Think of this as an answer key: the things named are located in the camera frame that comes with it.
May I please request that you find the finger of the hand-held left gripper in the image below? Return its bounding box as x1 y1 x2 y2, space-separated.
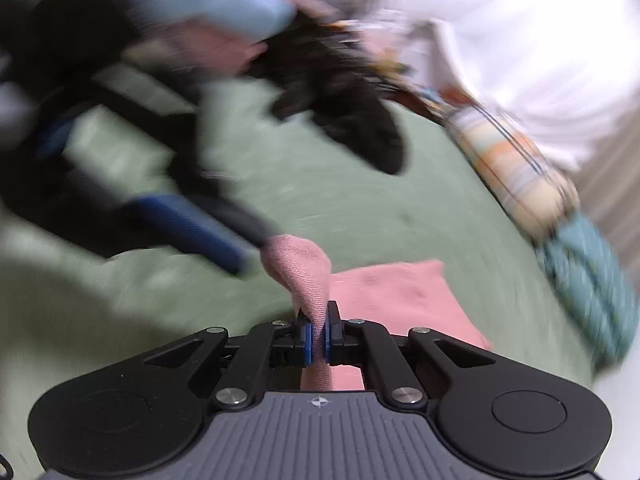
32 77 226 198
0 160 286 278

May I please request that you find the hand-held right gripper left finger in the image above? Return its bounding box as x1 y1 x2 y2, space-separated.
144 307 314 409

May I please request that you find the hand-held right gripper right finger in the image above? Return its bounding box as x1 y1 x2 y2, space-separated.
322 301 498 406

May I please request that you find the pink sweater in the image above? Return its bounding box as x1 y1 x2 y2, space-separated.
260 234 493 393

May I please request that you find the person's left hand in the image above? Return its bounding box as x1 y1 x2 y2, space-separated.
122 19 268 83

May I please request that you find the green fleece blanket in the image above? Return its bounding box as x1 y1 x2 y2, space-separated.
0 67 596 480

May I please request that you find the dark fuzzy cloth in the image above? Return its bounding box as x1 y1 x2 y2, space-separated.
250 25 406 177

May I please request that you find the plaid pillow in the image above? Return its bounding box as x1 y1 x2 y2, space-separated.
445 105 583 243

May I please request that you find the teal floral quilt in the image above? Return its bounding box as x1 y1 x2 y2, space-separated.
535 212 640 376

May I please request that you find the striped beige curtain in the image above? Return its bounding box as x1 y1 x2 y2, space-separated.
575 105 640 261

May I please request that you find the white curtain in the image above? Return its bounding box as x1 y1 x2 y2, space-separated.
365 0 640 173

